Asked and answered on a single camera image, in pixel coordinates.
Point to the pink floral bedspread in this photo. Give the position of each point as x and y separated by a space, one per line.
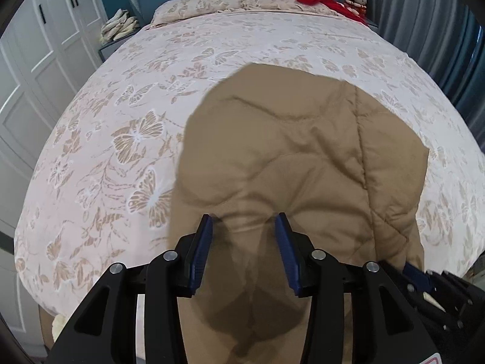
132 94

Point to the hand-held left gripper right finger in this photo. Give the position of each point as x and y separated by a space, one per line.
287 254

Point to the white wardrobe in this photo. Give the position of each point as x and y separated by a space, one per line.
45 64

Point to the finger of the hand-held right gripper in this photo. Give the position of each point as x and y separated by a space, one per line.
416 275

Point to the grey curtain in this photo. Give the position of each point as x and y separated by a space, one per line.
424 26

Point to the pink floral pillow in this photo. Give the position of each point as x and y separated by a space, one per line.
280 2
197 5

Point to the tan quilted jacket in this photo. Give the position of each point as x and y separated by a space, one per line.
284 151

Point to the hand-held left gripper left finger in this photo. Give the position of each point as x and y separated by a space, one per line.
201 252

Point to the stack of folded cloths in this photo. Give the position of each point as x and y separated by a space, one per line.
119 26

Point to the plush toys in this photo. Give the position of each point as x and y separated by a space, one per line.
356 2

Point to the blue nightstand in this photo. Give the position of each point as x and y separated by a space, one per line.
111 49

